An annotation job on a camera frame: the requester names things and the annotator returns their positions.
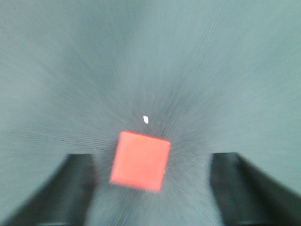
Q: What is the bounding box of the small white debris speck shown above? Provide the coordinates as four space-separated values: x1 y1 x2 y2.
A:
143 115 149 124

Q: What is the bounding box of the red magnetic cube block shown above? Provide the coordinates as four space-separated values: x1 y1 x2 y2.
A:
110 131 171 193

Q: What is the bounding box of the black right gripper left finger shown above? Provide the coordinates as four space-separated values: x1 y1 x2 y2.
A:
2 154 95 226

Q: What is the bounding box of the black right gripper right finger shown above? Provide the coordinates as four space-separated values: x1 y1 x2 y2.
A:
210 153 301 226

